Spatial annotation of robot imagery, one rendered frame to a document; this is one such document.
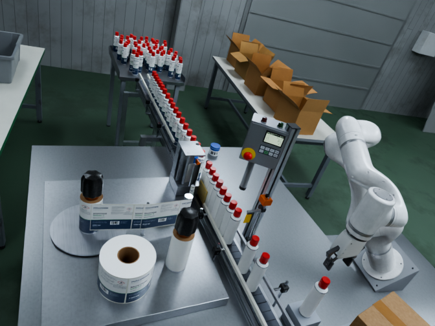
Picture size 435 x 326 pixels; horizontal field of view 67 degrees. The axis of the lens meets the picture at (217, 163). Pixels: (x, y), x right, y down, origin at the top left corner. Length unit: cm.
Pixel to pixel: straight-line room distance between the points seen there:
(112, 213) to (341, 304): 110
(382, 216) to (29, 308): 121
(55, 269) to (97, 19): 439
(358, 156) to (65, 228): 119
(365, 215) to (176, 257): 72
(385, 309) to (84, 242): 117
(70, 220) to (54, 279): 29
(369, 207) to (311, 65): 554
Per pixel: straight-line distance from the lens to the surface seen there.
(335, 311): 169
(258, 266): 136
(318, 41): 641
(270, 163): 144
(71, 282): 140
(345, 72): 700
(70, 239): 152
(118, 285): 126
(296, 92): 341
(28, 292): 145
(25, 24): 555
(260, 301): 147
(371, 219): 111
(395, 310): 143
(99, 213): 144
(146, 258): 128
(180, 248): 133
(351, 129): 129
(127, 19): 541
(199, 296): 140
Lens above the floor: 201
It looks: 32 degrees down
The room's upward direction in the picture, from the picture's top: 17 degrees clockwise
